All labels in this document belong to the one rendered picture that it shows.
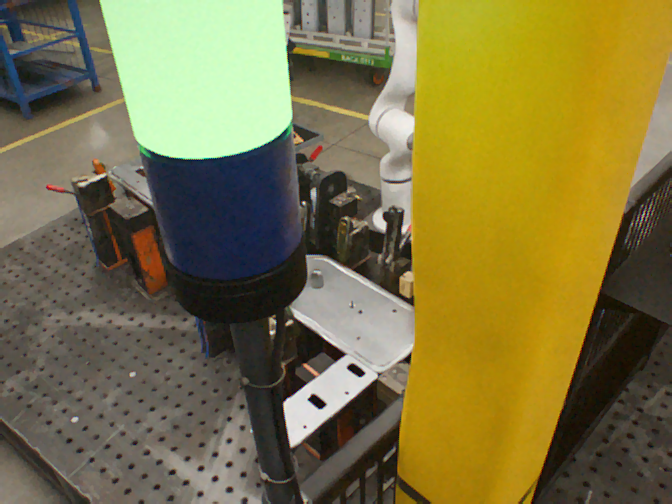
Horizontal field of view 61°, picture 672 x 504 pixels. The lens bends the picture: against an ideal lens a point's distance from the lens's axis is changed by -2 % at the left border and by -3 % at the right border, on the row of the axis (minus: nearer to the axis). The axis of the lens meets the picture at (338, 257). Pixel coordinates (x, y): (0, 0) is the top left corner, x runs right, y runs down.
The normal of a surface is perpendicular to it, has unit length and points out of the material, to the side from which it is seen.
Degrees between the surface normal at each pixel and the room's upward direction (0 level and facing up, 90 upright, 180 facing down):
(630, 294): 0
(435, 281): 93
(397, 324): 0
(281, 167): 90
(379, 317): 0
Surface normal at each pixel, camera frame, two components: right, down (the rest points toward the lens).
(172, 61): -0.10, 0.61
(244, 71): 0.63, 0.45
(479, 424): -0.75, 0.42
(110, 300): -0.04, -0.79
